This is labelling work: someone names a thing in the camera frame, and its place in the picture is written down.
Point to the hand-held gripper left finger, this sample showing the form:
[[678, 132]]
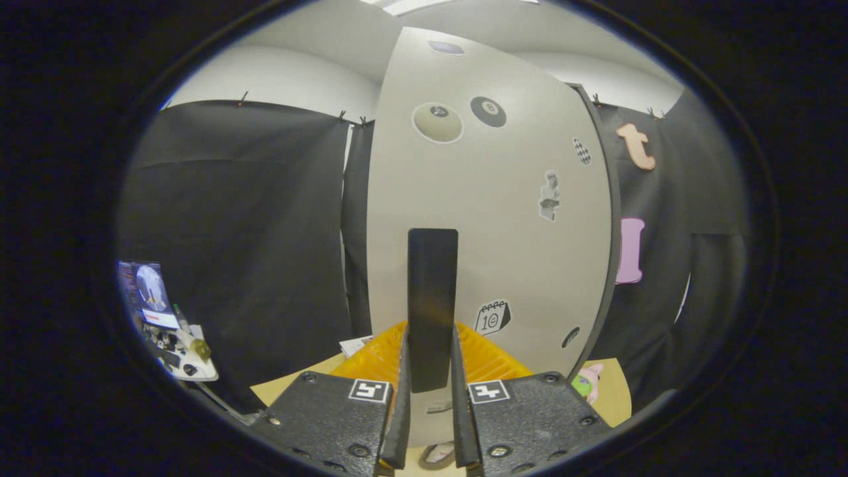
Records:
[[399, 430]]

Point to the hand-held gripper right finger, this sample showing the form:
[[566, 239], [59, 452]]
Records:
[[464, 430]]

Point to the brown fuzzy shoe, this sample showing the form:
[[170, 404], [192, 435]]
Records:
[[437, 456]]

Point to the grey shoe cabinet door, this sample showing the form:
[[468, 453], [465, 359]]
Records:
[[517, 265]]

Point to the grey shoe cabinet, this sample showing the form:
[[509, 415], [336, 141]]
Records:
[[616, 205]]

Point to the white book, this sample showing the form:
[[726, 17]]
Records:
[[354, 346]]

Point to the green and pink plush toy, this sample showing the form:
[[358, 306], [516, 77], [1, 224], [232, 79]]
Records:
[[583, 385]]

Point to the white cluttered side table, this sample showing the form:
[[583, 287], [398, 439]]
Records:
[[199, 371]]

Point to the black backdrop cloth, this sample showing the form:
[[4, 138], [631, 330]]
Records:
[[252, 232]]

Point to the computer monitor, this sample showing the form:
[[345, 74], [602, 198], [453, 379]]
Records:
[[149, 291]]

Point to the large ceiling light panel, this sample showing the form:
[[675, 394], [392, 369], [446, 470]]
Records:
[[411, 5]]

